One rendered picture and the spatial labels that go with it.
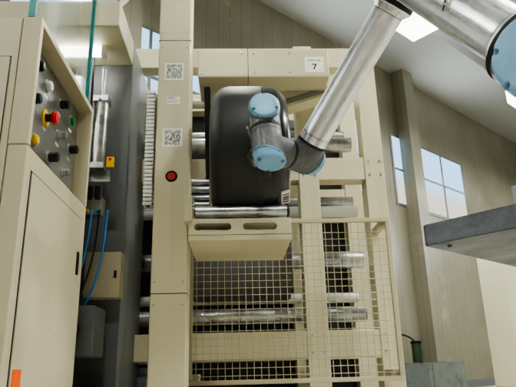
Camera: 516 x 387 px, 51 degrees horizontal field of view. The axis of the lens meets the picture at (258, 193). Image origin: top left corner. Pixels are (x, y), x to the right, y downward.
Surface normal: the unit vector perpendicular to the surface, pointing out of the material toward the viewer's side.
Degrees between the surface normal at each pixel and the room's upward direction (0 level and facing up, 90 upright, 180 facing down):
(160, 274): 90
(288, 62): 90
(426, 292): 90
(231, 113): 77
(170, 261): 90
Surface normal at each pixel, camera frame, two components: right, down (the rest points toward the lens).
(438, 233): -0.75, -0.19
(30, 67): 0.04, -0.31
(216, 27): 0.67, -0.25
